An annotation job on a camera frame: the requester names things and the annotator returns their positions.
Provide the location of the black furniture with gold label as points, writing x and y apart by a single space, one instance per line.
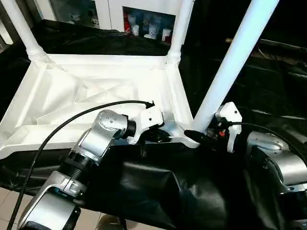
288 19

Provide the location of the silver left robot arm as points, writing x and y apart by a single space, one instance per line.
81 163

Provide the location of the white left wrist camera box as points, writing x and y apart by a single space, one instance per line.
147 120

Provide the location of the white plastic table top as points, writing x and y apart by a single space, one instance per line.
86 86

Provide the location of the black mat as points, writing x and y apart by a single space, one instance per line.
158 191

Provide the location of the white cabinet with glass doors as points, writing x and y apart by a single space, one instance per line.
110 12

